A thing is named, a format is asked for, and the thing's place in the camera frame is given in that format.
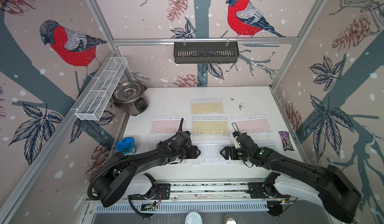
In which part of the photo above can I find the green keyboard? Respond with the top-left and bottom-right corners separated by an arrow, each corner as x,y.
239,140 -> 277,168

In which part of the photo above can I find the purple candy bar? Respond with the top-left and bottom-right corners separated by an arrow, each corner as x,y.
279,131 -> 294,151

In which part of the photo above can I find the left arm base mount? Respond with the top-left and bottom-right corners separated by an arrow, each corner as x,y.
131,173 -> 171,200

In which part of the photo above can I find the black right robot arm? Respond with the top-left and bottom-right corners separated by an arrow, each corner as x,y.
220,132 -> 362,224

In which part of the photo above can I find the black hanging basket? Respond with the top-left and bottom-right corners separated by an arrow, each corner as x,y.
174,42 -> 240,64

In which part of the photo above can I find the silver rice cooker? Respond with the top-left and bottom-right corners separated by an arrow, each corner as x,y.
112,82 -> 149,116

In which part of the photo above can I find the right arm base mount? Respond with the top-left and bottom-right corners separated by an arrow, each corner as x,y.
246,172 -> 290,199

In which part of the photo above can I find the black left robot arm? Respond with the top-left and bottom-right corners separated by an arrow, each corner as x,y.
87,131 -> 201,207

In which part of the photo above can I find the far left pink keyboard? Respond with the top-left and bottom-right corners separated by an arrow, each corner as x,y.
150,116 -> 188,135

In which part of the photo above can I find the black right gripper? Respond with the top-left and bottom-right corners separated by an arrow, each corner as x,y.
218,144 -> 252,161

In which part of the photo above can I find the white keyboard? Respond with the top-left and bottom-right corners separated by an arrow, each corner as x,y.
192,139 -> 235,166

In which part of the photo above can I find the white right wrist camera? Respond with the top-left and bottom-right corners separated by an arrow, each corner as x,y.
233,131 -> 242,138

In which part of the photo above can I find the yellow keyboard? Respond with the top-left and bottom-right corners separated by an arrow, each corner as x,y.
190,98 -> 225,115
192,116 -> 229,136

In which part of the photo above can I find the aluminium mounting rail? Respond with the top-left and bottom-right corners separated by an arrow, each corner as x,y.
116,180 -> 288,203

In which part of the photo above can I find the near left pink keyboard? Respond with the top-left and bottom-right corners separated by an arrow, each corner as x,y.
148,140 -> 188,165

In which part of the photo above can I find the white wire mesh shelf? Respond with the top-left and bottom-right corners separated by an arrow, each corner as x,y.
75,56 -> 128,121

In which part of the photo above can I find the pink keyboard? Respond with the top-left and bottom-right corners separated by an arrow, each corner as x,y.
232,115 -> 272,134
148,140 -> 188,165
150,116 -> 188,135

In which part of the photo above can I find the white round lid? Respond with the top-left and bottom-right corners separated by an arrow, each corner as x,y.
185,212 -> 203,224

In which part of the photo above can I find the far right pink keyboard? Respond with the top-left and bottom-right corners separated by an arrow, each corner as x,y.
232,115 -> 272,134

